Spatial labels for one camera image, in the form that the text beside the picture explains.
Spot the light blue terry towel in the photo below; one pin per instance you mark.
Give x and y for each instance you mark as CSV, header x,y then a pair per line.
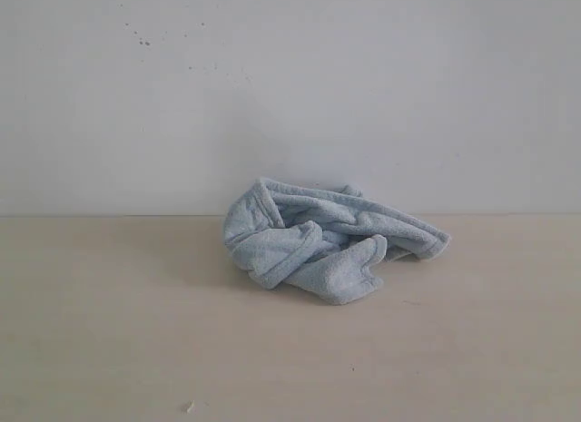
x,y
325,242

